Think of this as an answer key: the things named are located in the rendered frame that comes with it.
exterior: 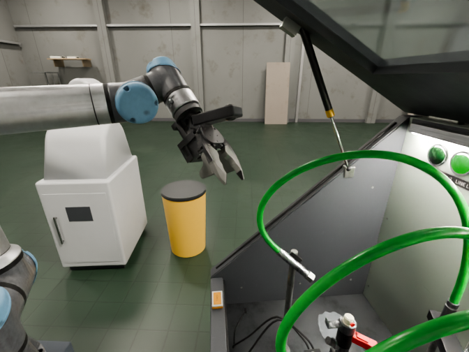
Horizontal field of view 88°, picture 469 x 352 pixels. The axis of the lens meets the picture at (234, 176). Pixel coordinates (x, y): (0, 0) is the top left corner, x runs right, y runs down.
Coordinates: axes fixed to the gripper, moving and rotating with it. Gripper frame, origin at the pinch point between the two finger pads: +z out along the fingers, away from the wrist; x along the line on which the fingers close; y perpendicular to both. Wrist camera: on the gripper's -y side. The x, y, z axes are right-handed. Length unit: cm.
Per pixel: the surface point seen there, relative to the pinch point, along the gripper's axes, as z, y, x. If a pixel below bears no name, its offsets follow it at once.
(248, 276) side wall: 25.3, 25.7, -19.0
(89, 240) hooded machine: -42, 177, -55
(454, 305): 42.6, -20.6, -8.6
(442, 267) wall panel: 42, -22, -23
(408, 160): 15.3, -28.6, -0.4
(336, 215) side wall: 22.3, -6.4, -29.6
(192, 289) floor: 32, 136, -89
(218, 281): 21.3, 31.5, -12.0
